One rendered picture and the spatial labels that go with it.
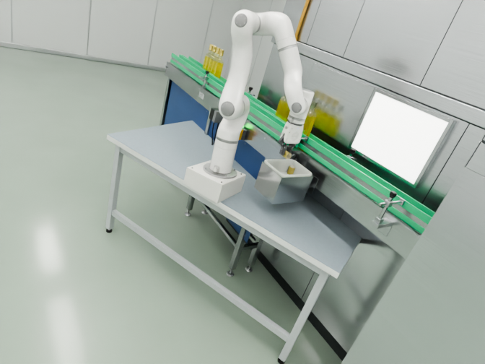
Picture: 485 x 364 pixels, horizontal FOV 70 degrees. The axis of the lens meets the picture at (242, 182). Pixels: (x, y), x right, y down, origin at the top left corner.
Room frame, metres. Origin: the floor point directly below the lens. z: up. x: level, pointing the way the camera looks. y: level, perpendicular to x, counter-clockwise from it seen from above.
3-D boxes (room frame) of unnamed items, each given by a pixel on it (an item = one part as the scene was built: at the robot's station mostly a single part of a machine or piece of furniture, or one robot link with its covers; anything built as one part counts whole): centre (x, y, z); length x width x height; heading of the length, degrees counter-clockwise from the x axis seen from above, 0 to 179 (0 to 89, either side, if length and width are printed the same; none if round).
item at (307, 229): (2.32, -0.14, 0.73); 1.58 x 1.52 x 0.04; 65
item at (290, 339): (1.70, 0.14, 0.36); 1.51 x 0.09 x 0.71; 65
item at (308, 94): (1.67, -0.16, 1.34); 0.09 x 0.08 x 0.13; 167
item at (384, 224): (1.35, -0.62, 1.07); 0.17 x 0.05 x 0.23; 130
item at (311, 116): (1.98, -0.25, 1.16); 0.06 x 0.06 x 0.21; 41
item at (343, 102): (1.90, -0.50, 1.32); 0.90 x 0.03 x 0.34; 40
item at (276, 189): (1.71, -0.23, 0.92); 0.27 x 0.17 x 0.15; 130
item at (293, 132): (1.68, -0.16, 1.20); 0.10 x 0.07 x 0.11; 131
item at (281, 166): (1.69, -0.21, 0.97); 0.22 x 0.17 x 0.09; 130
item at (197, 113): (2.56, 0.30, 0.84); 1.59 x 0.18 x 0.18; 40
